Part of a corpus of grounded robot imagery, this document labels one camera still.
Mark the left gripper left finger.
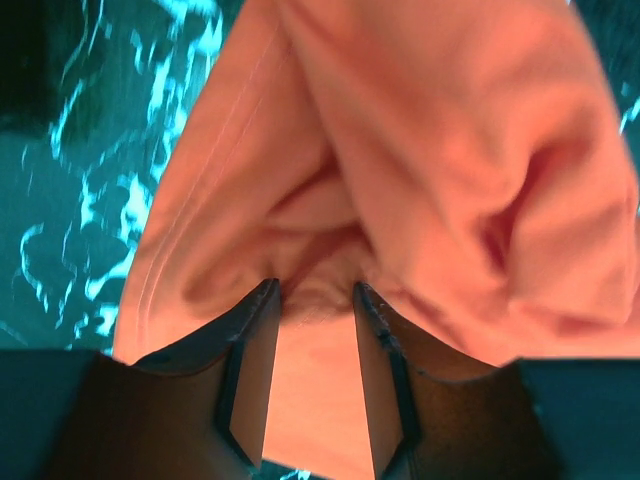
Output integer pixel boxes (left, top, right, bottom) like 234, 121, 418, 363
44, 279, 280, 479

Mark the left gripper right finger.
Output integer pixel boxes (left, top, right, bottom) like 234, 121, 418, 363
353, 283, 563, 479

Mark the orange t shirt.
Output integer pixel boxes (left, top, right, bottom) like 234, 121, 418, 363
113, 1, 639, 479

